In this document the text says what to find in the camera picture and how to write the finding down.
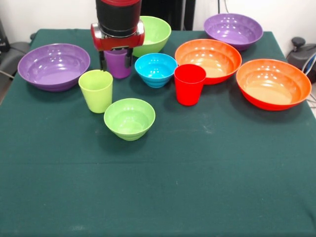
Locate small green plastic bowl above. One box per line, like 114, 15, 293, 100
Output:
103, 98, 156, 141

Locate purple plastic cup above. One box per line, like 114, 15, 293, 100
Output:
103, 49, 132, 79

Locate red plastic cup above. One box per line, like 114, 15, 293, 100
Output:
174, 64, 207, 107

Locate dark green table cloth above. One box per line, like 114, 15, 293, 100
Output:
0, 29, 316, 237

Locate black wall cables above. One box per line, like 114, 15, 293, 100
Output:
217, 0, 229, 14

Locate green plastic cup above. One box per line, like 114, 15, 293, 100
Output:
78, 69, 114, 114

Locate large green plastic bowl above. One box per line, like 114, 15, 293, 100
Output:
132, 15, 172, 58

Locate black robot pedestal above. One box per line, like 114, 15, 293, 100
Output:
141, 0, 197, 31

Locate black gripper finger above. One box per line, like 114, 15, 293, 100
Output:
99, 50, 107, 71
124, 48, 132, 69

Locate large orange plastic bowl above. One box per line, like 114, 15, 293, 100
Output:
174, 39, 242, 85
236, 58, 312, 111

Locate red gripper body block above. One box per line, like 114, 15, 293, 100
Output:
90, 19, 146, 52

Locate small blue plastic bowl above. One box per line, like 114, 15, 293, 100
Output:
134, 53, 178, 88

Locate large purple plastic bowl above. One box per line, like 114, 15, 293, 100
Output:
203, 13, 264, 52
17, 43, 91, 92

